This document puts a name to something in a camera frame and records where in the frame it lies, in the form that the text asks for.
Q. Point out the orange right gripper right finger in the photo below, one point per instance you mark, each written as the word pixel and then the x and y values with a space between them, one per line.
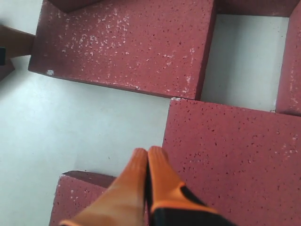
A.
pixel 170 202

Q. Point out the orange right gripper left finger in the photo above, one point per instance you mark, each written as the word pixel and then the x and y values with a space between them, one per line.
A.
pixel 122 204

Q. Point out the red brick with white chip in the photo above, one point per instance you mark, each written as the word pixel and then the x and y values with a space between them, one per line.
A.
pixel 156 47

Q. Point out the red brick middle row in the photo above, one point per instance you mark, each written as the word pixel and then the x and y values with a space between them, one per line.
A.
pixel 244 163

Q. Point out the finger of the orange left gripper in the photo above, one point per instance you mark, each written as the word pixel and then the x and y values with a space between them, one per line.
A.
pixel 15 42

